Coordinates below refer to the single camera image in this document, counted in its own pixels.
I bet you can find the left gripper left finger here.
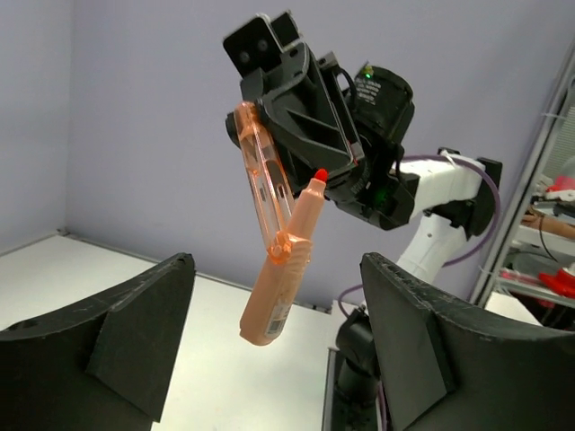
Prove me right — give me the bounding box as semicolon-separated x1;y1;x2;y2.
1;253;196;430

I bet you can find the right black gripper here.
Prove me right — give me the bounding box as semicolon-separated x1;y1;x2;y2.
225;42;419;231

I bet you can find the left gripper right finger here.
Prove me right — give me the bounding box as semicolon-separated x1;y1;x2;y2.
360;252;574;430

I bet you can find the orange highlighter marker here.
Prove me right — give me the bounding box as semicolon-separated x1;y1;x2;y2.
233;101;328;347

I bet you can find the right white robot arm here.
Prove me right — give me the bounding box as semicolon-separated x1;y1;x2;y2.
224;37;502;347

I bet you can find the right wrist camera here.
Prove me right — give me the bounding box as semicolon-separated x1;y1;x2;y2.
223;10;300;77

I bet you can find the aluminium side rail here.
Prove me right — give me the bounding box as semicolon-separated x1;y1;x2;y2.
470;43;574;306

